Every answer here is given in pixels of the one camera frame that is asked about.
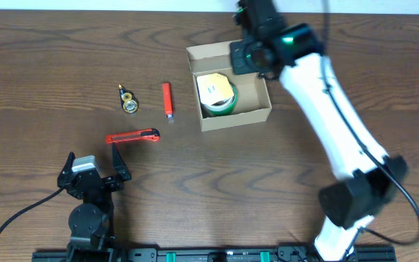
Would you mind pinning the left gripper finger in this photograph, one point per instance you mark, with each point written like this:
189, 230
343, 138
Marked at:
67, 168
119, 165

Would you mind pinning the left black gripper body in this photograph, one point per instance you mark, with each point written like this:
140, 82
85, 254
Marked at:
94, 196

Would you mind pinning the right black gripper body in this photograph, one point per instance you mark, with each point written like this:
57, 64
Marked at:
244, 57

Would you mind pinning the red utility knife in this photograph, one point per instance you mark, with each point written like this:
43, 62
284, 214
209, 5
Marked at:
150, 134

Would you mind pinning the cardboard box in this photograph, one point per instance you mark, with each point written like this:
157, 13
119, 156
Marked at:
253, 103

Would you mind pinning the black yellow correction tape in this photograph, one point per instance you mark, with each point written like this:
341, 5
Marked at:
129, 102

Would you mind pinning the yellow sticky note pad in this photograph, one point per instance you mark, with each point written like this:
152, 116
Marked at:
214, 88

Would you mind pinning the green tape roll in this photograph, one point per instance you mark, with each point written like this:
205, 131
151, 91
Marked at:
224, 109

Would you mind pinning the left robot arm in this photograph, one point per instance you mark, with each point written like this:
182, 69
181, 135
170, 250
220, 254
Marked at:
91, 223

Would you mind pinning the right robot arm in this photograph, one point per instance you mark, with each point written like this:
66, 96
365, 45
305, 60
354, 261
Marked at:
367, 178

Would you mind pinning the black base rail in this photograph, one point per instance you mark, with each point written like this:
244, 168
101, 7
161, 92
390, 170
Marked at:
286, 253

